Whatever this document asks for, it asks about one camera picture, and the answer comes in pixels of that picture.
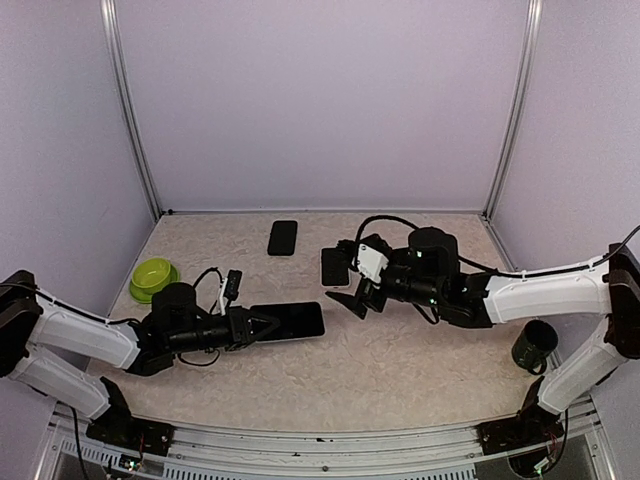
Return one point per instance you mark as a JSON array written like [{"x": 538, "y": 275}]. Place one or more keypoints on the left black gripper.
[{"x": 240, "y": 331}]

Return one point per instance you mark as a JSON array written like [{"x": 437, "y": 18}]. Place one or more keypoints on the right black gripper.
[{"x": 355, "y": 302}]

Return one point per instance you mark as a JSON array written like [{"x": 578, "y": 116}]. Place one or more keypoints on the pink phone case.
[{"x": 334, "y": 271}]

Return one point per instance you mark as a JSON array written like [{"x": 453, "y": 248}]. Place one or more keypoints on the face-up phone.
[{"x": 298, "y": 320}]

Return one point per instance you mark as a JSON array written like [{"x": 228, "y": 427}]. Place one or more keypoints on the black phone case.
[{"x": 282, "y": 238}]

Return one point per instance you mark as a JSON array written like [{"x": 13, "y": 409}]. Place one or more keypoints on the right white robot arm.
[{"x": 427, "y": 274}]

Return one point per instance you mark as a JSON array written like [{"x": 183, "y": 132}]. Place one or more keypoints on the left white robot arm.
[{"x": 34, "y": 322}]

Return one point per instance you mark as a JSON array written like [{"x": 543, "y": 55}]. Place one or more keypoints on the green bowl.
[{"x": 151, "y": 276}]

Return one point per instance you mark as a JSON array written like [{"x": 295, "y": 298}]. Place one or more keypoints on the green plate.
[{"x": 141, "y": 297}]

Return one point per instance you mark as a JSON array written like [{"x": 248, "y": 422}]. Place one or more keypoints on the dark green mug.
[{"x": 533, "y": 346}]

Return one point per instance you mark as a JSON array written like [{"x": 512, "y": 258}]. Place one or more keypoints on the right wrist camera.
[{"x": 368, "y": 257}]

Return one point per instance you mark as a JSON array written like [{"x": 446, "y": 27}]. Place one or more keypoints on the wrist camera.
[
  {"x": 229, "y": 290},
  {"x": 368, "y": 257}
]

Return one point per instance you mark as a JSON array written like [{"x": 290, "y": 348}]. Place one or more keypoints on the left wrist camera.
[{"x": 229, "y": 290}]

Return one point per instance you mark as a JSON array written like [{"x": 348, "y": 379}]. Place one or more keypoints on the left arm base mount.
[{"x": 118, "y": 427}]

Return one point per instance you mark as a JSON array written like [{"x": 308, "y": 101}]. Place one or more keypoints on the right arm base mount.
[{"x": 531, "y": 425}]

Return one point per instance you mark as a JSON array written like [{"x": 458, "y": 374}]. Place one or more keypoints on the front aluminium rail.
[{"x": 444, "y": 452}]

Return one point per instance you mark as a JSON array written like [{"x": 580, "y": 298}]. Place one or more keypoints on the right aluminium frame post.
[{"x": 516, "y": 111}]

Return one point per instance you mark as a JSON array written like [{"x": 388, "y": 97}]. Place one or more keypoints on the aluminium frame post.
[
  {"x": 516, "y": 111},
  {"x": 109, "y": 16}
]

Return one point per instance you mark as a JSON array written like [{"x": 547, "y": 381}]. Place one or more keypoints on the left aluminium frame post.
[{"x": 109, "y": 16}]

